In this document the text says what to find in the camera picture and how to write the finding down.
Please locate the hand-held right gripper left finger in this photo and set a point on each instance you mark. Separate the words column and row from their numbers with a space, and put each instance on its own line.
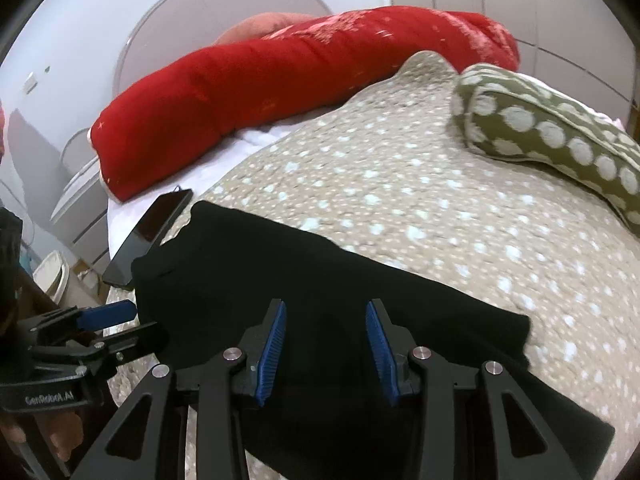
column 270, row 355

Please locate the white wall switch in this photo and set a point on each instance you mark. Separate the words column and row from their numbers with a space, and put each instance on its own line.
column 31, row 82

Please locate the person's left hand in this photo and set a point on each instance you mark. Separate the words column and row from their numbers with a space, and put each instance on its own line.
column 55, row 430

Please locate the white plastic bin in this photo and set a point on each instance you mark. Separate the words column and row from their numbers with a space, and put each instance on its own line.
column 50, row 277

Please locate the green white-dotted pillow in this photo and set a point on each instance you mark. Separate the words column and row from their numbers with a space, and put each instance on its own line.
column 525, row 105

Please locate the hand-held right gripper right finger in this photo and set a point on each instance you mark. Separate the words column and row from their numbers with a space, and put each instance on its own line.
column 382, row 355

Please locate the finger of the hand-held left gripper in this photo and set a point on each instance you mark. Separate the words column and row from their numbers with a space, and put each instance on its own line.
column 135, row 337
column 107, row 314

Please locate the pink pillow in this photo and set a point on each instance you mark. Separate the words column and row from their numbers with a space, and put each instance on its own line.
column 255, row 25

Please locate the red floral quilt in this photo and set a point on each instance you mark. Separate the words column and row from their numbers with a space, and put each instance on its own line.
column 250, row 75

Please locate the white glossy wardrobe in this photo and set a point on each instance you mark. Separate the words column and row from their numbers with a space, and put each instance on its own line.
column 550, row 10

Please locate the black smartphone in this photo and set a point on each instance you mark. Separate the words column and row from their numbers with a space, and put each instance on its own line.
column 150, row 230

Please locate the black pants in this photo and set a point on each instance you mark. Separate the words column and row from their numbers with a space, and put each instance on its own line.
column 325, row 280

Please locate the beige spotted bed blanket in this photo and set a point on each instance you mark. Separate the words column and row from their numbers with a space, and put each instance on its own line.
column 425, row 185

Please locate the round white headboard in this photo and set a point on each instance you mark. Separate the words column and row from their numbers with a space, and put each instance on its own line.
column 200, row 5

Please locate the white nightstand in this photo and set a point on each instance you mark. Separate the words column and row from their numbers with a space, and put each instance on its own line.
column 85, row 220

